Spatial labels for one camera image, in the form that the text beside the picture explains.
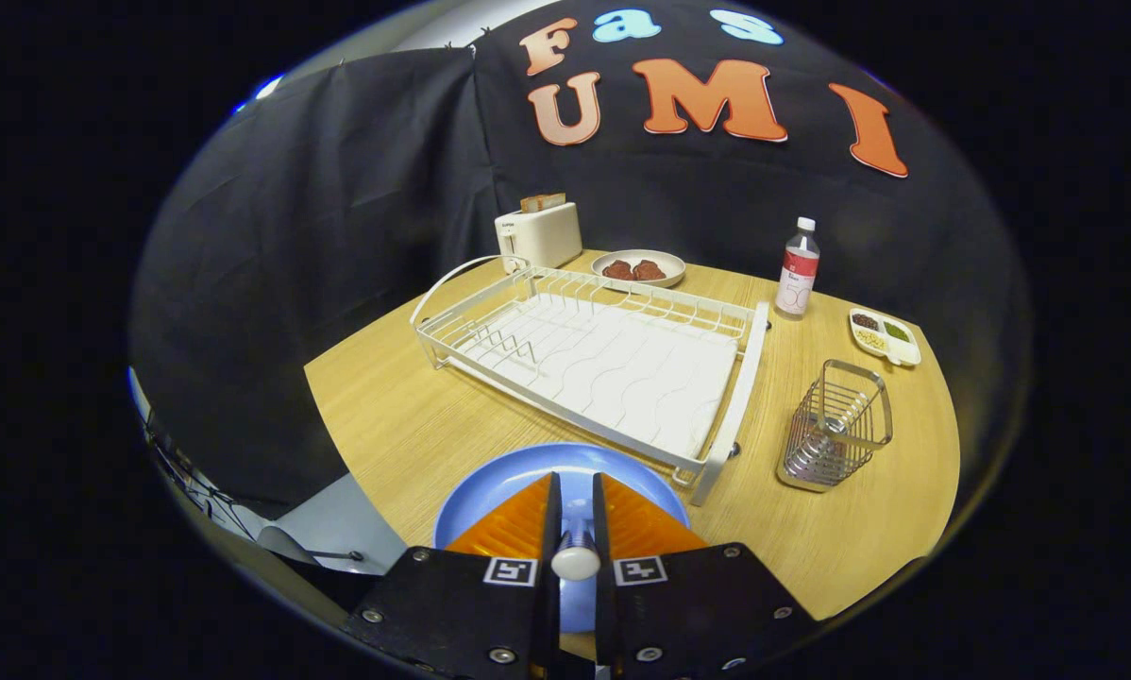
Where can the white divided dish with beans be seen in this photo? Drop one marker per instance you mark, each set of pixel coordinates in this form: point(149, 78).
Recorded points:
point(905, 354)

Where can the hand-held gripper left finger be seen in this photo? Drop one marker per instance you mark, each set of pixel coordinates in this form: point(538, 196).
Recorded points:
point(552, 519)

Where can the brown toast slice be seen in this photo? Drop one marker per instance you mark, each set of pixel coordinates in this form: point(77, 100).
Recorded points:
point(554, 199)
point(531, 203)

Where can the blue plate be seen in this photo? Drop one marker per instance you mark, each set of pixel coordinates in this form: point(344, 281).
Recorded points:
point(490, 491)

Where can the brown meat patty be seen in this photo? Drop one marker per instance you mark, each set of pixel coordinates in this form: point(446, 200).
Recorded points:
point(649, 270)
point(617, 270)

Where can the long ceiling light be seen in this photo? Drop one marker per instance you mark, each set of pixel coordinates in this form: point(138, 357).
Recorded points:
point(267, 88)

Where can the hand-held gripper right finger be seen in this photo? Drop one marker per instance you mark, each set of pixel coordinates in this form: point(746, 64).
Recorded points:
point(600, 519)

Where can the beige plate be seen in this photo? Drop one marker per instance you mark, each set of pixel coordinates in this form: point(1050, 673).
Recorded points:
point(674, 264)

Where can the white toaster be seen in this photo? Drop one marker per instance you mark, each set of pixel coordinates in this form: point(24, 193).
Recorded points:
point(547, 236)

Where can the clear bottle with red label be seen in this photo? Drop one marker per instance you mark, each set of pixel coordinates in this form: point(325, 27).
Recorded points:
point(797, 283)

